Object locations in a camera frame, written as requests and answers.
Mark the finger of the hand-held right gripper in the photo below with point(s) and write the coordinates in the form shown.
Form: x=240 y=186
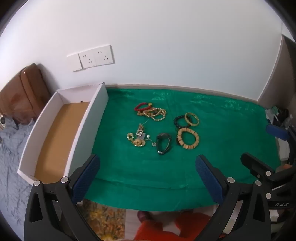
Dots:
x=253 y=162
x=277 y=133

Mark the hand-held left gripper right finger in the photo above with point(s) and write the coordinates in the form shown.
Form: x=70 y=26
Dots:
x=208 y=178

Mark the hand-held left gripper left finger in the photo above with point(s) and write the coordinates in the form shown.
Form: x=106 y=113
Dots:
x=86 y=178

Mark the white cardboard box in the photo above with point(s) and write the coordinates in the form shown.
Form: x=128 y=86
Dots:
x=57 y=139

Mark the gold earrings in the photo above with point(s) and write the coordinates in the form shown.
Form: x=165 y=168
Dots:
x=130 y=136

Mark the gold bangle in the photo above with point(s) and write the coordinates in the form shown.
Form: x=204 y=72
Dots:
x=187 y=121

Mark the black watch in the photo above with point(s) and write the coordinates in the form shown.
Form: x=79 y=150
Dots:
x=159 y=141

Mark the gold brooch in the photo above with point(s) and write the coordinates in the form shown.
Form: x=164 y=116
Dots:
x=138 y=143

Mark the white paper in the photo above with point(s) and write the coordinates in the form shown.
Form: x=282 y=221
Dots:
x=283 y=149

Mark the teal and white packet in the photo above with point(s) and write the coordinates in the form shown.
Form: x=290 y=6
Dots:
x=272 y=111

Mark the floral mat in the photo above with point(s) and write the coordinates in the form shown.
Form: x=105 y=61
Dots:
x=104 y=217

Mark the green cloth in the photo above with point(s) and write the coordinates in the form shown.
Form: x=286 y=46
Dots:
x=138 y=166

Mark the person's orange trousers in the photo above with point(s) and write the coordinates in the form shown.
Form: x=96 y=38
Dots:
x=161 y=229

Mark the grey bed sheet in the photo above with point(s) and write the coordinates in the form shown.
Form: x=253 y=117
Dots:
x=11 y=166

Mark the round white device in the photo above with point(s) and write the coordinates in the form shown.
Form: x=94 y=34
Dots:
x=2 y=122

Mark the brown headboard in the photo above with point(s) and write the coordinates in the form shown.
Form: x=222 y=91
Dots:
x=23 y=92

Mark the white wall switch plate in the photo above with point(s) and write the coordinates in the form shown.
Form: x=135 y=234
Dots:
x=74 y=62

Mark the white double wall socket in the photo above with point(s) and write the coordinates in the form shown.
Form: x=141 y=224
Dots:
x=97 y=56

